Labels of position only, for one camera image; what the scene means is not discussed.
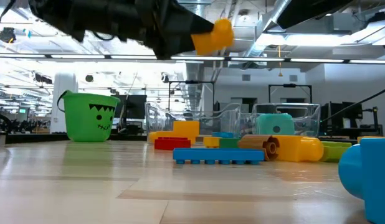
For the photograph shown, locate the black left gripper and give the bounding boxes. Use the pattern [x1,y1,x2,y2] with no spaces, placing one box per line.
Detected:
[131,0,214,60]

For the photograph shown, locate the large yellow toy block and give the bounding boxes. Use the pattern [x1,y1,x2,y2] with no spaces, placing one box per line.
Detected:
[190,17,235,56]
[172,120,201,146]

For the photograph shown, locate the small blue toy block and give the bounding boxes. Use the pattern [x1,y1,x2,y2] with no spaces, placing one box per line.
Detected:
[211,131,234,139]

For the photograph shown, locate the orange square toy brick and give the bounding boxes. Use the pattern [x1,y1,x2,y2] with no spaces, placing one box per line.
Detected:
[202,136,222,149]

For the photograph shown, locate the red toy brick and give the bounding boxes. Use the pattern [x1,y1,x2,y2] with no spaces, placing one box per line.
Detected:
[153,136,192,151]

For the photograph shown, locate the dark green toy brick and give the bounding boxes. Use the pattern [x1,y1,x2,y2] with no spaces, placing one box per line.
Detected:
[218,138,240,149]

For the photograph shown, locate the long blue brick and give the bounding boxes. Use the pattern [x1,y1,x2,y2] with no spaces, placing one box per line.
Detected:
[172,147,265,166]

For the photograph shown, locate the cyan foam die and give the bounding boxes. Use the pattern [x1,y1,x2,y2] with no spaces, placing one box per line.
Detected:
[255,113,295,136]

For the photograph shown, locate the brown cylinder toy brick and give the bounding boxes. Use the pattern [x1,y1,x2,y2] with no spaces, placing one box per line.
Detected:
[237,134,281,162]

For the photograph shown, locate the lime green toy brick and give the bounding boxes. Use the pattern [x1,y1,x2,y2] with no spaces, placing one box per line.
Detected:
[321,141,353,163]

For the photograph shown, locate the long ceiling light strip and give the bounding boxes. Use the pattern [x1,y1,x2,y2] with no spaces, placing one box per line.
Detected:
[0,53,385,65]

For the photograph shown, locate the black computer monitor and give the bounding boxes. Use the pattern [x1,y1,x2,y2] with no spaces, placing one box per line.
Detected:
[113,95,148,121]

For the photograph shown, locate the wide clear plastic bin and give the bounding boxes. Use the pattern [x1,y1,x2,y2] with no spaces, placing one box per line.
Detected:
[145,101,242,140]

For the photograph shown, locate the bright ceiling light panel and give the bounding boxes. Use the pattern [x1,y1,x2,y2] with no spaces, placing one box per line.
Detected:
[256,32,352,48]

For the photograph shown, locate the white square pillar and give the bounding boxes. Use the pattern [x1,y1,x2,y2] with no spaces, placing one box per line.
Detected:
[50,71,80,132]

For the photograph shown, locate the green monster face bucket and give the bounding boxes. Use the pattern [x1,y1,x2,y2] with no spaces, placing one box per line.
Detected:
[57,90,121,143]

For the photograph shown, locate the narrow clear plastic bin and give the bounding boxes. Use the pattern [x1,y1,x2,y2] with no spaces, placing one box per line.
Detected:
[252,103,321,139]

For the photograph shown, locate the yellow stepped toy block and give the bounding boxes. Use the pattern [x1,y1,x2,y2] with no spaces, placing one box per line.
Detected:
[273,134,325,163]

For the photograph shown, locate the black equipment rack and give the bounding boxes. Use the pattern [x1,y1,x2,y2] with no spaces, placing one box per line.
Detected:
[319,101,384,138]

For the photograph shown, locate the large blue toy block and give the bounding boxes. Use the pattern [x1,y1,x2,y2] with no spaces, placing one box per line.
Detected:
[338,138,385,224]

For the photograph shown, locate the slim silver spiral duct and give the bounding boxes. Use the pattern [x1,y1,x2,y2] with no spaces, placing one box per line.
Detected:
[245,0,293,60]

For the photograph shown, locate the black gantry frame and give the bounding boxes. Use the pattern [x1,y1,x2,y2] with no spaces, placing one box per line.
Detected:
[268,83,313,105]

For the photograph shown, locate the black ceiling cable reel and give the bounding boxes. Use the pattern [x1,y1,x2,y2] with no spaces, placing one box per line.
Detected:
[0,27,17,44]

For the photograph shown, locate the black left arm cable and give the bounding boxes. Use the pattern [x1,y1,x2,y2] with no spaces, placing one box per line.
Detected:
[0,0,17,34]

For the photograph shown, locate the long thin black cable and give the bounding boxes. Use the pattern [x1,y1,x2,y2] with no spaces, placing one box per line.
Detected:
[321,85,385,124]

